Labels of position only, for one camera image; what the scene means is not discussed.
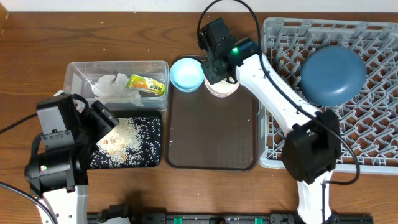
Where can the dark blue plate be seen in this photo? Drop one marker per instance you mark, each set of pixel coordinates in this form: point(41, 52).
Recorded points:
point(332, 75)

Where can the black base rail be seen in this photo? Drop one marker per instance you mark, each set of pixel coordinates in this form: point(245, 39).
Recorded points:
point(123, 214)

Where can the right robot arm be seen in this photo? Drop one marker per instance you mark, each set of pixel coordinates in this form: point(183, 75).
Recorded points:
point(311, 146)

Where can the black rectangular bin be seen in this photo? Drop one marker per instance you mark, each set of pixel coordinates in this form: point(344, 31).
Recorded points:
point(146, 155)

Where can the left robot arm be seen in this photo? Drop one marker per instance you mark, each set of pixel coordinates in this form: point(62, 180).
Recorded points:
point(61, 155)

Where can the rice food waste pile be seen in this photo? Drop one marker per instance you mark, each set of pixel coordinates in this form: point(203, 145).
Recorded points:
point(124, 143)

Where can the light blue bowl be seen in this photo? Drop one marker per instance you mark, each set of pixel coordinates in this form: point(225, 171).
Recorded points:
point(187, 75)

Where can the clear plastic bin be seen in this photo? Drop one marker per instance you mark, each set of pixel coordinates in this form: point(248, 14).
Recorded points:
point(80, 76)

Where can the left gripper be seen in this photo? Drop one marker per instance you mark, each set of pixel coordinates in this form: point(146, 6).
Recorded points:
point(102, 118)

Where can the green orange snack wrapper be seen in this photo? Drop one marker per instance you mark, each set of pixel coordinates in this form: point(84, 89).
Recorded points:
point(145, 84)

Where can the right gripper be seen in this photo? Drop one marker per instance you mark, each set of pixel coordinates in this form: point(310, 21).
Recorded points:
point(208, 69)

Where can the white napkin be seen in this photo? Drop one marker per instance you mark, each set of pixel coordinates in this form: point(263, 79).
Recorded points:
point(112, 89)

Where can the brown plastic tray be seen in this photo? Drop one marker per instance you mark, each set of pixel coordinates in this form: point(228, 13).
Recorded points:
point(207, 132)

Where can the grey dishwasher rack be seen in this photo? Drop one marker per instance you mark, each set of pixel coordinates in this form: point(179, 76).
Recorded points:
point(368, 122)

